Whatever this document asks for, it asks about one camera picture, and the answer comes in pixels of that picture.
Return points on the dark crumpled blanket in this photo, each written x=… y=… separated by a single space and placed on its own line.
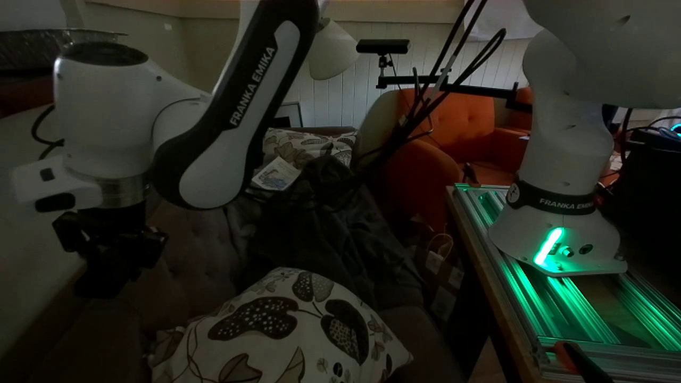
x=332 y=225

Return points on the brown tufted sofa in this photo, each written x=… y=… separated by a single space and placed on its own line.
x=192 y=246

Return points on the wooden wall shelf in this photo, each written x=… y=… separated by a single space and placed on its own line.
x=21 y=88

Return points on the large floral white pillow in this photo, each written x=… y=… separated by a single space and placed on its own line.
x=284 y=333

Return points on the floor lamp with white shade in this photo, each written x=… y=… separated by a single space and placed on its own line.
x=332 y=49

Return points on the small floral pillow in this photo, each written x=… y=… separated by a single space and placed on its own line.
x=309 y=142

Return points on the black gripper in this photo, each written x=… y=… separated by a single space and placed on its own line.
x=114 y=225

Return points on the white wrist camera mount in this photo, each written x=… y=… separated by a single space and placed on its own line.
x=49 y=183

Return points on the dark picture frame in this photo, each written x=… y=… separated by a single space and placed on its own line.
x=291 y=113

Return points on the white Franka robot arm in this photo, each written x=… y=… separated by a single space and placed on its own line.
x=234 y=106

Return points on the orange armchair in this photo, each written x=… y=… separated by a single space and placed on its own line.
x=425 y=161

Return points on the black stereo camera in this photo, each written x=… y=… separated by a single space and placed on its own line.
x=383 y=44

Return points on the aluminium rail robot table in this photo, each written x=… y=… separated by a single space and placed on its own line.
x=581 y=310

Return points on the white blue paper booklet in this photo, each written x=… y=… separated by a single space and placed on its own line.
x=278 y=177

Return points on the black equipment box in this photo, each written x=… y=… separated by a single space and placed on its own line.
x=650 y=205

